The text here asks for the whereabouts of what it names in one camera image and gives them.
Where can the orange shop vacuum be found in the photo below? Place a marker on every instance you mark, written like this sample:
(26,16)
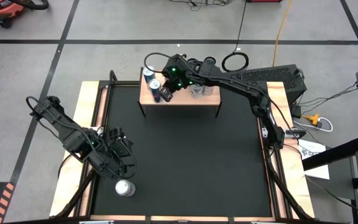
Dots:
(2,11)

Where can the slim silver can red print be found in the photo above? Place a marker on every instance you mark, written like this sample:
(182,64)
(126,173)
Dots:
(208,91)

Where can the black computer case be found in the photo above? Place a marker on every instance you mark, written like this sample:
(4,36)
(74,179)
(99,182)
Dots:
(284,76)

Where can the black table mat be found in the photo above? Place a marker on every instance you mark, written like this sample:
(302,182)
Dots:
(191,161)

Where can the orange power plug adapter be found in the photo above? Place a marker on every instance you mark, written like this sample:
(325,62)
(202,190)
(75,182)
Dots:
(313,118)

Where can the wooden shelf black metal legs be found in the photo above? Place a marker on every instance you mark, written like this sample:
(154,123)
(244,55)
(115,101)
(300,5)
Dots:
(185,98)

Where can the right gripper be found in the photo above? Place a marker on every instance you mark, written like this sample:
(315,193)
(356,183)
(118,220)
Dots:
(176,74)

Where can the black metal beam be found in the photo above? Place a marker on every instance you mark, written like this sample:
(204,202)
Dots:
(337,152)

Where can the white printed paper sheet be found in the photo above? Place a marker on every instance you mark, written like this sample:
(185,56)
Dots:
(317,152)

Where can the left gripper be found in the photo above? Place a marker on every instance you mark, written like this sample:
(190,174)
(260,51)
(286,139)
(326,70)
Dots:
(120,151)

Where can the white can blue band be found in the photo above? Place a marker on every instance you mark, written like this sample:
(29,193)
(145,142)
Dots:
(196,91)

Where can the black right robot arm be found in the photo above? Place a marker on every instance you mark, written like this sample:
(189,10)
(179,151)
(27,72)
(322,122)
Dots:
(244,85)

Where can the Red Bull Sugarfree can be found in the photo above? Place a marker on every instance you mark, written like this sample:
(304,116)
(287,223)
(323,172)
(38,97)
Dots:
(154,90)

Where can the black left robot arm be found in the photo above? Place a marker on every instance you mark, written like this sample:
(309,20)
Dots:
(70,133)

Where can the silver can white lid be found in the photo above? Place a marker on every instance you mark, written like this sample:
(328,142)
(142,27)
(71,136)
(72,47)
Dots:
(125,188)

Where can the blue silver Red Bull can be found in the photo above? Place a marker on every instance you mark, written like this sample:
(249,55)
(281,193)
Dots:
(148,74)

